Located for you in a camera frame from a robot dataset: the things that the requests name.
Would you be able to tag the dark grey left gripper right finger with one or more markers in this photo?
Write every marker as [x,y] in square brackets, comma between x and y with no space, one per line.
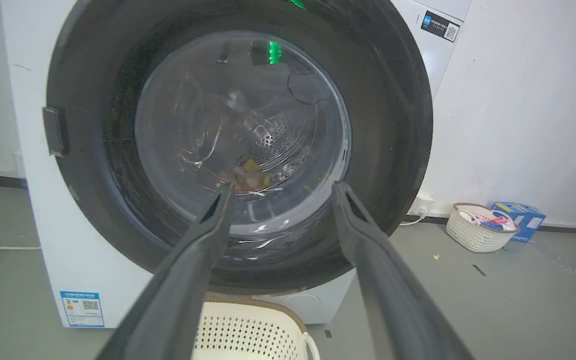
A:
[393,295]

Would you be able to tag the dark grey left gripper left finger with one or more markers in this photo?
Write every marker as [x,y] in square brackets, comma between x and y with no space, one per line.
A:
[177,290]

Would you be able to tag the round black washing machine door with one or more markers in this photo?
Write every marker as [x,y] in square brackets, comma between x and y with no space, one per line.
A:
[368,125]

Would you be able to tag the white washing machine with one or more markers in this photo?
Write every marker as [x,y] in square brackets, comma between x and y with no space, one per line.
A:
[67,240]

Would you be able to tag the cream perforated laundry basket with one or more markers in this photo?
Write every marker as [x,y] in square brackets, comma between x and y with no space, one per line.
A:
[247,332]

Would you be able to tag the blue energy label sticker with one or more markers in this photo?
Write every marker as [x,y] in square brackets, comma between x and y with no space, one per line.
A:
[82,309]

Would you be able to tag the small white basket with clothes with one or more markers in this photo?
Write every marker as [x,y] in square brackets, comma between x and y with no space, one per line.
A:
[478,232]

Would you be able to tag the colourful clothes inside drum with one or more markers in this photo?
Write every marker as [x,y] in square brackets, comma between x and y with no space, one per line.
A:
[248,176]

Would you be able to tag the blue cardboard box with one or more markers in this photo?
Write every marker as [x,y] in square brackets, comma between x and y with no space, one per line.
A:
[525,217]

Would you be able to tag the black QR code sticker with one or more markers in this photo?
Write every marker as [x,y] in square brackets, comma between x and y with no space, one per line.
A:
[440,26]

